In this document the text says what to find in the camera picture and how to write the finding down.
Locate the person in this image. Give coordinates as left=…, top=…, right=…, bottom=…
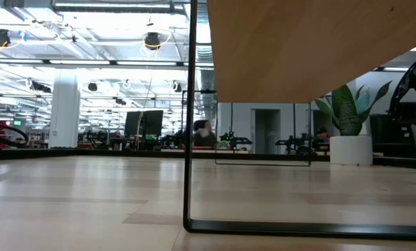
left=315, top=127, right=332, bottom=144
left=193, top=119, right=216, bottom=148

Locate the black computer monitor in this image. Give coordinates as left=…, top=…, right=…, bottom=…
left=124, top=109, right=164, bottom=137

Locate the grey door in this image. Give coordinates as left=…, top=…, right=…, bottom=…
left=251, top=108, right=282, bottom=155

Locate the black round ceiling fixture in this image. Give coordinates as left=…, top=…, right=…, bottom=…
left=144, top=31, right=162, bottom=51
left=0, top=29, right=12, bottom=48

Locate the green artificial plant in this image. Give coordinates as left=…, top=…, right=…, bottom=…
left=314, top=80, right=393, bottom=137

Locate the white building column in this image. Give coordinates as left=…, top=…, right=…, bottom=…
left=48, top=68, right=81, bottom=149

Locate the white plant pot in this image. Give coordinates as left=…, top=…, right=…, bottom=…
left=329, top=135, right=373, bottom=166

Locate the black equipment rack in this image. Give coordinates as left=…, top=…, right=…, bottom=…
left=369, top=113, right=416, bottom=160

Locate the black aluminium table frame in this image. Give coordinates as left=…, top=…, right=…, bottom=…
left=0, top=148, right=416, bottom=171

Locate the black cable loop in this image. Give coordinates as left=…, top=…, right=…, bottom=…
left=0, top=119, right=30, bottom=147

